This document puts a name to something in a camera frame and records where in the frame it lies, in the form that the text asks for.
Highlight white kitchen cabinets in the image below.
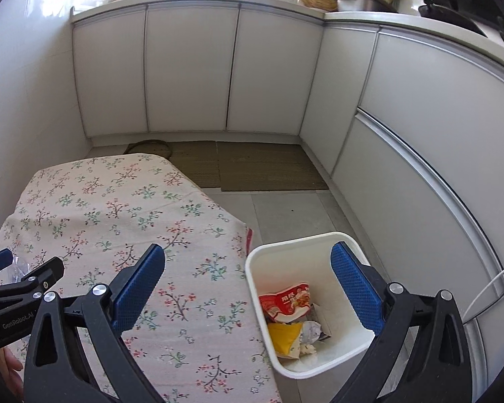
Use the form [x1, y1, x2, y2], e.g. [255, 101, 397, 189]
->
[71, 2, 504, 391]

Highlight white kitchen countertop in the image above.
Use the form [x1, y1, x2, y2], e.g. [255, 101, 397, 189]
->
[71, 0, 504, 68]

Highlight white cable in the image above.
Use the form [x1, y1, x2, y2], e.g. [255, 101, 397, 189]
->
[462, 256, 504, 324]

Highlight small brown floor mat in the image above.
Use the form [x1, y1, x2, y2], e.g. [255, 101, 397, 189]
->
[170, 140, 221, 190]

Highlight white plastic waste bin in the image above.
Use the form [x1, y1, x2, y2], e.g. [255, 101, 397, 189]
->
[244, 231, 377, 381]

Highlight crumpled silver foil wrapper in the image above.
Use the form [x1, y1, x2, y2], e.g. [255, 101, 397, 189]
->
[300, 320, 322, 344]

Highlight large brown floor mat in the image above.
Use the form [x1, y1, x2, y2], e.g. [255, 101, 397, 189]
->
[216, 140, 329, 193]

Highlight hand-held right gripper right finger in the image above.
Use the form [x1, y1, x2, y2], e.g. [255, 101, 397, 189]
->
[330, 241, 473, 403]

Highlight yellow snack packet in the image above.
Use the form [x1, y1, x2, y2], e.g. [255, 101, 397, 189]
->
[267, 321, 305, 360]

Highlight person's left hand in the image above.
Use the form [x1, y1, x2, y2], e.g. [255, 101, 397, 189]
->
[0, 345, 25, 402]

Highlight steel basin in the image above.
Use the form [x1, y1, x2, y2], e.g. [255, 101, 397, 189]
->
[336, 0, 398, 13]

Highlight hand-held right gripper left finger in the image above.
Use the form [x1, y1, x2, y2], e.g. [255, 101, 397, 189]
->
[22, 242, 169, 403]

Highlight black wok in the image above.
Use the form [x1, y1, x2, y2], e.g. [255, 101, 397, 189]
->
[395, 0, 488, 36]

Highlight wicker basket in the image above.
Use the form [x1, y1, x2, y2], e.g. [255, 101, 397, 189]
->
[296, 0, 339, 11]

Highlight floral tablecloth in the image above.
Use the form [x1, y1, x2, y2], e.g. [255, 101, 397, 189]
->
[0, 153, 283, 403]

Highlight round woven tray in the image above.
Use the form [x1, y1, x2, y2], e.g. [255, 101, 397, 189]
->
[124, 139, 174, 161]

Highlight clear plastic bottle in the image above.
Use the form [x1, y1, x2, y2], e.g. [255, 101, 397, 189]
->
[4, 256, 40, 288]

